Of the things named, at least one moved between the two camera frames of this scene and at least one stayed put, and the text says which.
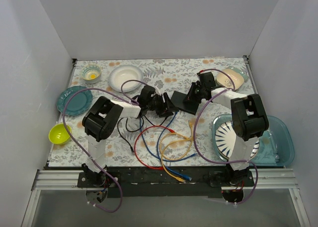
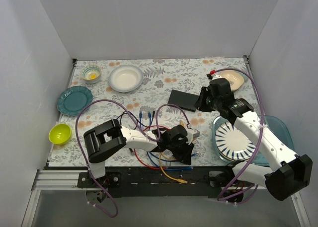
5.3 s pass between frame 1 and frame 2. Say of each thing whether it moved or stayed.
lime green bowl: stayed
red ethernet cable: stayed
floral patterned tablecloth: stayed
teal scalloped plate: stayed
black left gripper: moved
